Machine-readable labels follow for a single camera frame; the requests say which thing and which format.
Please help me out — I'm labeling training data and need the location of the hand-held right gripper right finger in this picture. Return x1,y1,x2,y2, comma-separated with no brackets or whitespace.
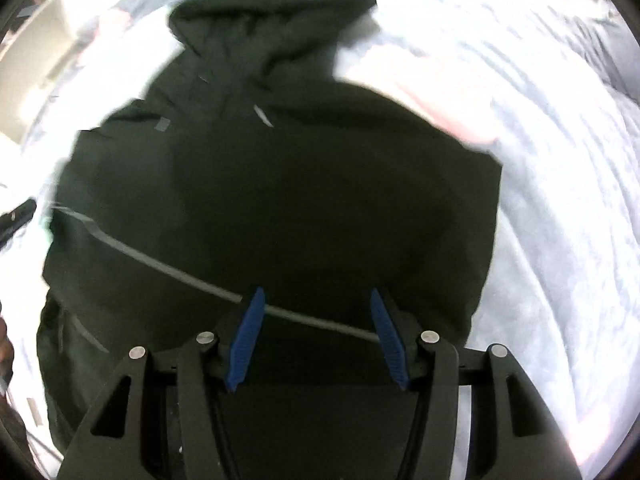
369,287,584,480

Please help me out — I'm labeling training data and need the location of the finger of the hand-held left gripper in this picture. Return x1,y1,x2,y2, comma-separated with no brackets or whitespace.
0,199,37,250

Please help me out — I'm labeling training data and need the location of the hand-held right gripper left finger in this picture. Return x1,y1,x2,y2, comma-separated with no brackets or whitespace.
57,287,266,480

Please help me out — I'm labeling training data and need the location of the black hooded jacket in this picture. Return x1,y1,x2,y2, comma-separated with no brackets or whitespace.
36,0,504,462

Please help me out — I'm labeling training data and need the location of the beige furniture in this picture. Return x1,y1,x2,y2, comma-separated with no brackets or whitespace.
0,0,93,146

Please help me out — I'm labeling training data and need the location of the white grey blanket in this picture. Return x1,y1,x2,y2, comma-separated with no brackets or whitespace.
0,0,640,480

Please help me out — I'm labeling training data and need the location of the pink cloth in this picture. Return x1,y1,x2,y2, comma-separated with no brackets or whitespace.
334,42,502,147

